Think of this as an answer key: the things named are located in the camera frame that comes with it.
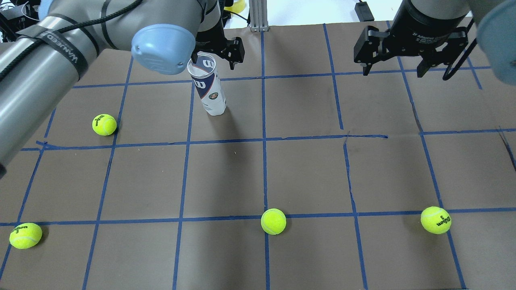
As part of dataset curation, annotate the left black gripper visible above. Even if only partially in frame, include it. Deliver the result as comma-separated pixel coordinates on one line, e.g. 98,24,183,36
191,0,245,71

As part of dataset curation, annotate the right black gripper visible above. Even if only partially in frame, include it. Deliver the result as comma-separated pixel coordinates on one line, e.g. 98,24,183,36
354,0,470,78

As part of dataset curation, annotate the clear tennis ball can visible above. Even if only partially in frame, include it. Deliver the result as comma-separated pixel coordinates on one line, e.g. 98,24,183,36
187,53,227,116

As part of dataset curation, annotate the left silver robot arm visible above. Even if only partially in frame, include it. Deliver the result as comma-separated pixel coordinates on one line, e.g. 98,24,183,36
0,0,245,176

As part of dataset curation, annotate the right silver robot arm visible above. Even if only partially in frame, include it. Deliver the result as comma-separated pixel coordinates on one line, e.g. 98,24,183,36
354,0,516,85

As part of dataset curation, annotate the tennis ball near left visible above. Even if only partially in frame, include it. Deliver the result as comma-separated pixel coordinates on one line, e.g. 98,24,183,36
92,114,117,136

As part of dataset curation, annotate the tennis ball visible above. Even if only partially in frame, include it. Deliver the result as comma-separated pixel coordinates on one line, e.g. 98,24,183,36
260,209,286,235
420,206,452,234
92,114,117,136

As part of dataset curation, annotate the tennis ball centre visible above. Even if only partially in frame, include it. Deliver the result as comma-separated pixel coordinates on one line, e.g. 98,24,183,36
260,209,286,235

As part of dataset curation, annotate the tennis ball right side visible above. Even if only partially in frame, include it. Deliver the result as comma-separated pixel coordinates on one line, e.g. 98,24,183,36
420,206,452,234

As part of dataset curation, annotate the tennis ball base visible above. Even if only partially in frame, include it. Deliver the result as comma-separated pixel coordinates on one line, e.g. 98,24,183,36
9,222,43,249

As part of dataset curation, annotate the yellow tape roll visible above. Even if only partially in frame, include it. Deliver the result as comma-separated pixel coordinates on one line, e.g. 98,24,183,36
224,0,246,14

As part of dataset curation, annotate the small black power brick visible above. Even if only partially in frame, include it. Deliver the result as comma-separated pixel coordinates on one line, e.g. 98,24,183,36
354,0,375,22

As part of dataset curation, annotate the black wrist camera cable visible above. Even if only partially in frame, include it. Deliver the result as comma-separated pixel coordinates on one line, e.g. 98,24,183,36
441,18,478,81

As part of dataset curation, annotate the aluminium frame post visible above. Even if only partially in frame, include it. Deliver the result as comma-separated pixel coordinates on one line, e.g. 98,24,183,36
249,0,269,32

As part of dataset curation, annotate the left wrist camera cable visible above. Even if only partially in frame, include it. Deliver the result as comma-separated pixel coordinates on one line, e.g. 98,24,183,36
0,0,144,83

